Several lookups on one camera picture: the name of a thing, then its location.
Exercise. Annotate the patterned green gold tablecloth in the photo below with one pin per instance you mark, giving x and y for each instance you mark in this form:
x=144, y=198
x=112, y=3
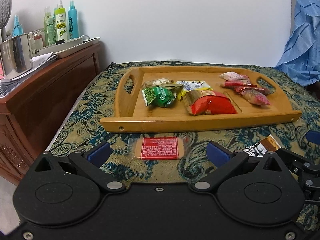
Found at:
x=83, y=131

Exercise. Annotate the yellow white biscuit packet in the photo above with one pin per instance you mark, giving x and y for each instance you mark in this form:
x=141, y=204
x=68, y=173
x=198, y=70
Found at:
x=191, y=85

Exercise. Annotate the bamboo serving tray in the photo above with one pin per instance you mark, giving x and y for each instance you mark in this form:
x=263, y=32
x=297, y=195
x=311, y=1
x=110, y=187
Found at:
x=131, y=115

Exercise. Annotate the gold foil snack packet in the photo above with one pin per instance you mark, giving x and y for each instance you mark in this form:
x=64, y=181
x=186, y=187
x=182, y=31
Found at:
x=163, y=82

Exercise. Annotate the pale green bottle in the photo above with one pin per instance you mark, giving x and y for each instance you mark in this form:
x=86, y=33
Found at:
x=49, y=27

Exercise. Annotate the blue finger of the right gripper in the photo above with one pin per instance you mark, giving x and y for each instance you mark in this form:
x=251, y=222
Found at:
x=313, y=137

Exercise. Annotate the clear white candy packet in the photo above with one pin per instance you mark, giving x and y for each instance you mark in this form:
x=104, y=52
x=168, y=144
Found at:
x=233, y=76

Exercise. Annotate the clear glass jar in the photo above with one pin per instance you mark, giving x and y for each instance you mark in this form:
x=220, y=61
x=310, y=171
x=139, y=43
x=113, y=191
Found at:
x=39, y=37

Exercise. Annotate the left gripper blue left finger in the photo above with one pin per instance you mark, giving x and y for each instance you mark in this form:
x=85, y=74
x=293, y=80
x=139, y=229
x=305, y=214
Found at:
x=88, y=165

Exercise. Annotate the small dark red candy packet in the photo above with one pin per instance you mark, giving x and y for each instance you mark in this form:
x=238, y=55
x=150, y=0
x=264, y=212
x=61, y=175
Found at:
x=237, y=83

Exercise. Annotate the black white snack packet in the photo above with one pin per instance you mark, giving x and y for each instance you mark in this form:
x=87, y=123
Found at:
x=262, y=147

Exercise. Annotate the stack of white papers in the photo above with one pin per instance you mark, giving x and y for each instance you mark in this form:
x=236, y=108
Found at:
x=38, y=62

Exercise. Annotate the green peas snack packet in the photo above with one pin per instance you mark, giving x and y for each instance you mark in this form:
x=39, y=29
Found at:
x=158, y=96

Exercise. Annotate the red nut snack packet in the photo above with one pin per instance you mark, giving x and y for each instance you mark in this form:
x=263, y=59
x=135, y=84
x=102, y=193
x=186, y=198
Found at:
x=201, y=102

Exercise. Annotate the blue plaid shirt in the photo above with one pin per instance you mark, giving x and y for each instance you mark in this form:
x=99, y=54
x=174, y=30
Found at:
x=300, y=59

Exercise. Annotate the small blue spray bottle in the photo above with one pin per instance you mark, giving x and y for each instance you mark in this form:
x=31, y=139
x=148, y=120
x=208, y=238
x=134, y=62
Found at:
x=17, y=30

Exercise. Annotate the red label clear cracker packet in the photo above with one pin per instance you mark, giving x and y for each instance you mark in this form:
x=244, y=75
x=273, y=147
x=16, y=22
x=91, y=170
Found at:
x=159, y=148

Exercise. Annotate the pink clear snack packet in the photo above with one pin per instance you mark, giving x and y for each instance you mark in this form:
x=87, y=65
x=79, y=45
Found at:
x=256, y=98

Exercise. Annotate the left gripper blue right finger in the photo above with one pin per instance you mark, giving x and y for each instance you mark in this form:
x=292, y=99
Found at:
x=226, y=163

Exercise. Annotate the dark red chocolate bar packet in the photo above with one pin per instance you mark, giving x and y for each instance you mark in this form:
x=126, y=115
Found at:
x=242, y=89

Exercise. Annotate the teal spray bottle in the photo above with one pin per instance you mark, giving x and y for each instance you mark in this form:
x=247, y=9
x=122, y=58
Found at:
x=73, y=21

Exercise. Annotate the dark wooden cabinet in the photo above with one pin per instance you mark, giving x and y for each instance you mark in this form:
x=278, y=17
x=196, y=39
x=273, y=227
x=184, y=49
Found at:
x=32, y=113

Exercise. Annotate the white plastic tray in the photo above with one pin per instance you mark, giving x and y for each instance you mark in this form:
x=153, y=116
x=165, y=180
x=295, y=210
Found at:
x=69, y=47

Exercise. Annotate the stainless steel mug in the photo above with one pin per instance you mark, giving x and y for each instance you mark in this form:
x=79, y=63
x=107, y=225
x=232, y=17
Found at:
x=16, y=56

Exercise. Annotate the lime green spray bottle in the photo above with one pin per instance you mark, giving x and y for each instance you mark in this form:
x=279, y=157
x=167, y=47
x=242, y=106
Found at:
x=61, y=22

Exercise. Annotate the electric fly swatter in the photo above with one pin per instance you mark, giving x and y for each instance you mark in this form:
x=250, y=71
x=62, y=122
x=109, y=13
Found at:
x=5, y=12

